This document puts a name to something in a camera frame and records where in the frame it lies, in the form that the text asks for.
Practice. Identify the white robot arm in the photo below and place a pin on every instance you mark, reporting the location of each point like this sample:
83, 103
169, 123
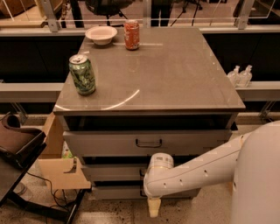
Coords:
251, 162

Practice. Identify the grey top drawer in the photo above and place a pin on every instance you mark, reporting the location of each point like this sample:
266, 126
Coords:
143, 143

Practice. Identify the grey drawer cabinet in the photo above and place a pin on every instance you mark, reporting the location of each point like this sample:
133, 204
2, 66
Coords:
173, 81

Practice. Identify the cardboard box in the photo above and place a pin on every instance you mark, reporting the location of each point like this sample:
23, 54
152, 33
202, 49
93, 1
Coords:
64, 173

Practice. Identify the black chair left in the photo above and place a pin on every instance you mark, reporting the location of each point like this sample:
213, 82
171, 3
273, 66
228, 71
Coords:
19, 149

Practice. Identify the clear bottle left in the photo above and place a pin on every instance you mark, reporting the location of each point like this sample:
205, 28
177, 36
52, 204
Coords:
233, 76

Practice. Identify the clear bottle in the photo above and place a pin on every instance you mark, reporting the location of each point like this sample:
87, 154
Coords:
233, 76
245, 77

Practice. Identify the green soda can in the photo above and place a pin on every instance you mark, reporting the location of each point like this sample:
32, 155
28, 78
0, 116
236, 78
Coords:
82, 73

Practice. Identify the clear bottle right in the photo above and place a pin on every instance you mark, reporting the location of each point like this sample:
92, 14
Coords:
245, 77

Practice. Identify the white bowl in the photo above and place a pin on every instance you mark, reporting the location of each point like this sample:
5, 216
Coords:
101, 35

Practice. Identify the orange soda can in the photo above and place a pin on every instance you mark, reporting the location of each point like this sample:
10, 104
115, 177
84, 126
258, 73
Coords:
131, 34

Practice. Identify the black office chair background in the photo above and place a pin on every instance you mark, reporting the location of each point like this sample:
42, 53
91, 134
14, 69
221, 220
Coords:
108, 8

